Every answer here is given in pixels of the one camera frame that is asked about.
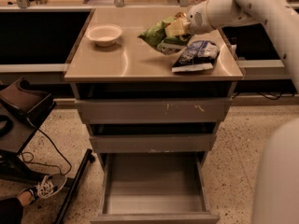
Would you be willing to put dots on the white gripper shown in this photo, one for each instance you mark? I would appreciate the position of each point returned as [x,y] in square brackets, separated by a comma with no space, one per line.
[196,19]

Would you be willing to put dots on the green jalapeno chip bag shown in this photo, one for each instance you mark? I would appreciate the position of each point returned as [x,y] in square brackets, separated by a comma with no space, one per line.
[156,38]

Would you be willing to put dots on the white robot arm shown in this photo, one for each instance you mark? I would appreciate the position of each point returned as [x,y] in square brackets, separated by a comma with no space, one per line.
[276,195]

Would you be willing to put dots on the blue chip bag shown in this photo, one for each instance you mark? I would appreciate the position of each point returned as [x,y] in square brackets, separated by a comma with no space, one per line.
[200,55]

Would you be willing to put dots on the top drawer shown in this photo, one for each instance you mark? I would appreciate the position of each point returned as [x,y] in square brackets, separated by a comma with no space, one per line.
[146,111]

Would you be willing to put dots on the grey drawer cabinet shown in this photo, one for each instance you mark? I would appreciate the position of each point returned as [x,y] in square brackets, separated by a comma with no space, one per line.
[131,69]

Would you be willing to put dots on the middle drawer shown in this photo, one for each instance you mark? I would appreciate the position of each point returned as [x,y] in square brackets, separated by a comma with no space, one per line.
[152,138]

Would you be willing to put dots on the open bottom drawer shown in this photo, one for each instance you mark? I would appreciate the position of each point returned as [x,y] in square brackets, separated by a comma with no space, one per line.
[154,188]

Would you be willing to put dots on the crushed metal can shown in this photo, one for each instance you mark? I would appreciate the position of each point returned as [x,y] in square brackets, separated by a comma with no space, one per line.
[180,15]

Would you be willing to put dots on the white bowl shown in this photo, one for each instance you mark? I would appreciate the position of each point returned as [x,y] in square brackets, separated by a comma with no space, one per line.
[104,35]

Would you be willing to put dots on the black floor bar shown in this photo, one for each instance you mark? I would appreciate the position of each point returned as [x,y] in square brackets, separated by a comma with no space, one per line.
[72,185]

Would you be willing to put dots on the grey sneaker with laces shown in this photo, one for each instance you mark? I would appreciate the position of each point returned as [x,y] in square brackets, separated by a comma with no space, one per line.
[47,187]

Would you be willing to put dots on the person's leg in black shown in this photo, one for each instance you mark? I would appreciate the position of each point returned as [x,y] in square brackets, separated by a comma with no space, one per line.
[11,209]

